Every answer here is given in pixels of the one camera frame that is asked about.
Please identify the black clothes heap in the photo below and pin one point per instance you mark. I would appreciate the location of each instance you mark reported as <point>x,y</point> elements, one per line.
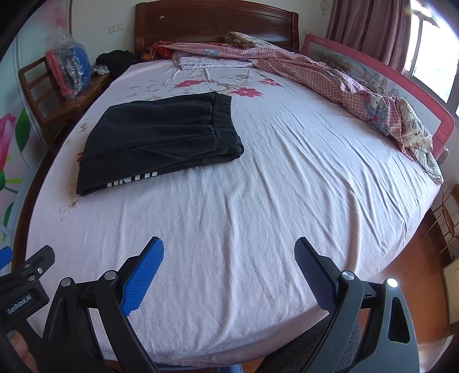
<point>114,61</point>

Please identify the dark pants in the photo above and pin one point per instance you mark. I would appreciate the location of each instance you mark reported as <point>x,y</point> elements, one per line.
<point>161,132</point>

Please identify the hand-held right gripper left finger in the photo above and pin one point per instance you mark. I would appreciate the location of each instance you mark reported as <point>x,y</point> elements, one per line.
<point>143,276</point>

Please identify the pink patterned quilt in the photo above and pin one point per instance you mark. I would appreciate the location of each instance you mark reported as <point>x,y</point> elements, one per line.
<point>304,68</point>

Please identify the person's right leg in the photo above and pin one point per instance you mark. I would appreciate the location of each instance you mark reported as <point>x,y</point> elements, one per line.
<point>304,344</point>

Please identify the person's left hand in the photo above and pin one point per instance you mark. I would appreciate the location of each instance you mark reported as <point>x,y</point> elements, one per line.
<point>23,353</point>

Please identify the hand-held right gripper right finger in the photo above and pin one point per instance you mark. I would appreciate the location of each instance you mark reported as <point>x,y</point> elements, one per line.
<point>315,276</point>

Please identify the folded lavender sheet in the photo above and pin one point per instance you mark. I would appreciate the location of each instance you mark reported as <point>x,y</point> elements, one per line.
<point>208,61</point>

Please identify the wooden headboard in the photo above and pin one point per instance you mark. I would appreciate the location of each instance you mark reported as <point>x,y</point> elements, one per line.
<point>215,21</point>

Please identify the floral printed wardrobe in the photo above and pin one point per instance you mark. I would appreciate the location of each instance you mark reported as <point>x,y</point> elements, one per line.
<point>21,125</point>

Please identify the mauve curtain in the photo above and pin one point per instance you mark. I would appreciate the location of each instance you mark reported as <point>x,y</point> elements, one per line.
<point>365,32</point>

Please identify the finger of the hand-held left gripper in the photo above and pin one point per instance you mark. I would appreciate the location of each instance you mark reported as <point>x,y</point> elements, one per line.
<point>4,257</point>
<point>39,258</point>

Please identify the white wall switch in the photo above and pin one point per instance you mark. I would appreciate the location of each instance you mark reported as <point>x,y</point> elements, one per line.
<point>115,28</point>

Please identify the wall hook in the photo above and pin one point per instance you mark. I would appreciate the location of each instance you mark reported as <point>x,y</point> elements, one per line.
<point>325,5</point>

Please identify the wooden chair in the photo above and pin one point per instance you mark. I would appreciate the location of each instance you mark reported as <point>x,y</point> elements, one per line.
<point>53,104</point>

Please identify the pink bed rail guard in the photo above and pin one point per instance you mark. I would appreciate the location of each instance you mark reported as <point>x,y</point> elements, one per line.
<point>358,53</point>

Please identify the blue stool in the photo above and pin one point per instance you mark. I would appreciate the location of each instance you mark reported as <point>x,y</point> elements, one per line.
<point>229,369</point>

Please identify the red pillow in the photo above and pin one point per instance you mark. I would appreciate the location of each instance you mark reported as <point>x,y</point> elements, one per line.
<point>165,53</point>

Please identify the white box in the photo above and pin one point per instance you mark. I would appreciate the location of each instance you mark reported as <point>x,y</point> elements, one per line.
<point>452,283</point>

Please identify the plastic bag of clothes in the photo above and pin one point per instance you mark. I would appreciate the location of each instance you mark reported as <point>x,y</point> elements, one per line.
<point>68,68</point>

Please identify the orange tasselled cloth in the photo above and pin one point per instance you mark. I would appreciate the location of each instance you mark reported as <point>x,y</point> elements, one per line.
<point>152,48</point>

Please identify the window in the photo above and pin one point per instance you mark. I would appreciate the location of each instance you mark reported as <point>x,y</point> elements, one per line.
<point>434,53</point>

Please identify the bed with pink floral sheet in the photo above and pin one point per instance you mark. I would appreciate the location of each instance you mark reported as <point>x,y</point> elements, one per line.
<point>251,179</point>

